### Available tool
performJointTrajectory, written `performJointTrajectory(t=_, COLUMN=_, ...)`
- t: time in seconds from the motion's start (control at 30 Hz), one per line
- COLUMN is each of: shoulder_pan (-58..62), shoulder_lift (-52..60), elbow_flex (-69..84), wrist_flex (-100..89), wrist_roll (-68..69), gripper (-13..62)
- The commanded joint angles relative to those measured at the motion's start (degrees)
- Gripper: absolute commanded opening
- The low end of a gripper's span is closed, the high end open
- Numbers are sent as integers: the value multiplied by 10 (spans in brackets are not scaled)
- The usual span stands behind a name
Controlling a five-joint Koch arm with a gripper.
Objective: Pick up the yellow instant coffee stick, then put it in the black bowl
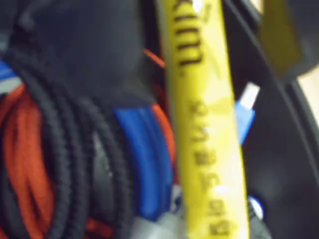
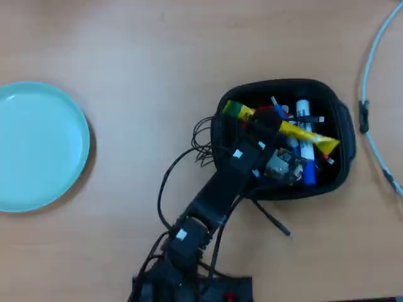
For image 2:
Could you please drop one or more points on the light blue plate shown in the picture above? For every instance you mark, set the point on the light blue plate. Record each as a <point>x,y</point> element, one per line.
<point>37,144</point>

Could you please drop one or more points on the black plastic tray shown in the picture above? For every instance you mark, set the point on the black plastic tray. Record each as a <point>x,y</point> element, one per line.
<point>333,104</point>

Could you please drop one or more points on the small wrist camera board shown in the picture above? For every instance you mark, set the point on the small wrist camera board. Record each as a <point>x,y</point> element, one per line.
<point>283,166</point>

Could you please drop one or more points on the blue white USB connector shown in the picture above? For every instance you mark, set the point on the blue white USB connector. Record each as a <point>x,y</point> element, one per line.
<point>278,108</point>

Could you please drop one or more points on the blue and white marker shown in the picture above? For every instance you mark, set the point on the blue and white marker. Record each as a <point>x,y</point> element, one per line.
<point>308,151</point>

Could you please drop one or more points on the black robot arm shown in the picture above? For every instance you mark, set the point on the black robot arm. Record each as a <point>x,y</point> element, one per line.
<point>220,192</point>

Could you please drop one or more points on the yellow instant coffee stick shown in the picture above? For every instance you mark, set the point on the yellow instant coffee stick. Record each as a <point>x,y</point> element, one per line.
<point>302,132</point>

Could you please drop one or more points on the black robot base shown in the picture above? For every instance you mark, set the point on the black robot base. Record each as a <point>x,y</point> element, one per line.
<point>233,284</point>

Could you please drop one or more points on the red clamp knob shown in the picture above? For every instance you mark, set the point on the red clamp knob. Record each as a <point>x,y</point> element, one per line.
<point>229,297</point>

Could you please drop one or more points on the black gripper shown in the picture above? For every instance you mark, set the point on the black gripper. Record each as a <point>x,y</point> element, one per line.
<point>248,154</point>

